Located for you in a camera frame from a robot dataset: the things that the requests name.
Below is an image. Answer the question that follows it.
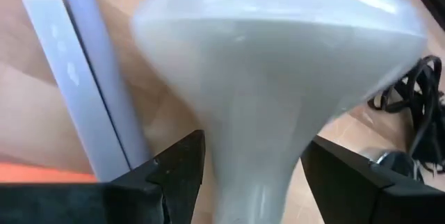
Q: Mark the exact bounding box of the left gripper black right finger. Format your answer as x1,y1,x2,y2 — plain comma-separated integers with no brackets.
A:
300,136,445,224

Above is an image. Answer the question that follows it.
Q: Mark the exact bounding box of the black lamp power cord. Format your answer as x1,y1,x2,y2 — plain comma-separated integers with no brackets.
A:
367,55,445,176

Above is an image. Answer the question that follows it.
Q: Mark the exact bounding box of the white flood lightbulb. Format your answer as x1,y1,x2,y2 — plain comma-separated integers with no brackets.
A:
131,0,428,224

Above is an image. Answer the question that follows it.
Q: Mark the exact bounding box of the orange sticky note pad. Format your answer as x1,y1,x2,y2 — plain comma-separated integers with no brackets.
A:
0,161,98,184

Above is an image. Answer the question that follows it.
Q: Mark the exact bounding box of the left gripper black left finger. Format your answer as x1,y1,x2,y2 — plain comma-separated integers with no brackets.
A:
0,129,206,224

